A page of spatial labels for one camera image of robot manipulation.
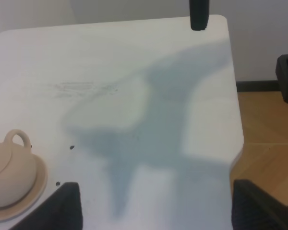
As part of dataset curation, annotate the beige clay teapot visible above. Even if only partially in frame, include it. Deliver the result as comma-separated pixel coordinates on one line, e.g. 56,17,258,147
0,129,37,208

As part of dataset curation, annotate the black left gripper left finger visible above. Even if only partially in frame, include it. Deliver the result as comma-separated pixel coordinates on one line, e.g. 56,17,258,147
12,182,83,230

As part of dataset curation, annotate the beige teapot saucer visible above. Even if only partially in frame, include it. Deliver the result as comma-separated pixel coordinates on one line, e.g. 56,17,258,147
0,155,48,223

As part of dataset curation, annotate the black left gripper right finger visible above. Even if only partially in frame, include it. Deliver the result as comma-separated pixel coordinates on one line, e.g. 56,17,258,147
231,179,288,230

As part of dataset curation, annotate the black vertical post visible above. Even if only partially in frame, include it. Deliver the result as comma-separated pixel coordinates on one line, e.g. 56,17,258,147
189,0,210,31

